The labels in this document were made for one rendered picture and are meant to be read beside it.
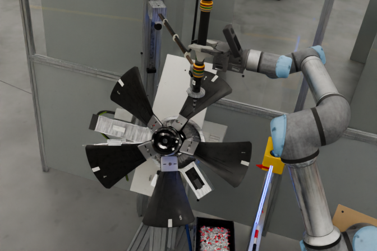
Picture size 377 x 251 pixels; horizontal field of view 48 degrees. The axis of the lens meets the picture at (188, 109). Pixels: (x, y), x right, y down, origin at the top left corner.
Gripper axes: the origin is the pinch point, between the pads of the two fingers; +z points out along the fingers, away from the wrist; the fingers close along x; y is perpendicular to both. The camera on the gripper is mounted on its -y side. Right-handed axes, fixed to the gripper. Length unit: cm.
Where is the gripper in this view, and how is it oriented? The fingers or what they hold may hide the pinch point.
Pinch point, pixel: (193, 42)
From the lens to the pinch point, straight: 153.6
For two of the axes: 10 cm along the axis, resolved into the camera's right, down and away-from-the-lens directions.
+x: 2.9, -5.1, 8.1
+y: -0.9, 8.3, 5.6
